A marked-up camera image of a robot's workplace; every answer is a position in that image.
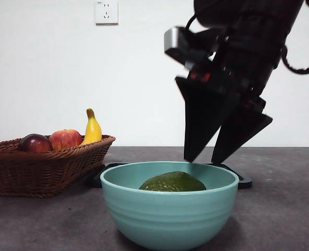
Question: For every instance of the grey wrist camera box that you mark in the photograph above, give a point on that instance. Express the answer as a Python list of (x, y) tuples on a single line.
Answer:
[(176, 41)]

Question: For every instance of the dark red plum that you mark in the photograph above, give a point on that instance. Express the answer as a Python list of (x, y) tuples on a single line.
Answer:
[(35, 143)]

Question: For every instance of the brown woven wicker basket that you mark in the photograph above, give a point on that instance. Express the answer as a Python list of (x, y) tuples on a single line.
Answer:
[(39, 172)]

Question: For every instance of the yellow banana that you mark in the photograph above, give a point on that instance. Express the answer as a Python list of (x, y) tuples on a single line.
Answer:
[(93, 130)]

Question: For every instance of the red apple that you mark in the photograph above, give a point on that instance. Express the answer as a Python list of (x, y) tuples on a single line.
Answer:
[(65, 139)]

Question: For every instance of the dark green avocado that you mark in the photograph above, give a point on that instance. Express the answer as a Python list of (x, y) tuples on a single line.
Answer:
[(172, 181)]

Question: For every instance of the teal ceramic bowl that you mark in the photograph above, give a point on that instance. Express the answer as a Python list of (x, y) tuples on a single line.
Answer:
[(167, 217)]

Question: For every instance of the black rectangular tray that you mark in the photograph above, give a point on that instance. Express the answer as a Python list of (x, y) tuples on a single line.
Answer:
[(244, 181)]

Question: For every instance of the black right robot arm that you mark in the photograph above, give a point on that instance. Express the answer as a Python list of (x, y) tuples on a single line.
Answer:
[(259, 34)]

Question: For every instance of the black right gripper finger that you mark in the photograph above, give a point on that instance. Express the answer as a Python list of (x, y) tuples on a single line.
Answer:
[(243, 130), (201, 117)]

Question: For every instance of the white wall power outlet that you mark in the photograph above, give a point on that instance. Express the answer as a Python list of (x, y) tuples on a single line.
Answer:
[(106, 11)]

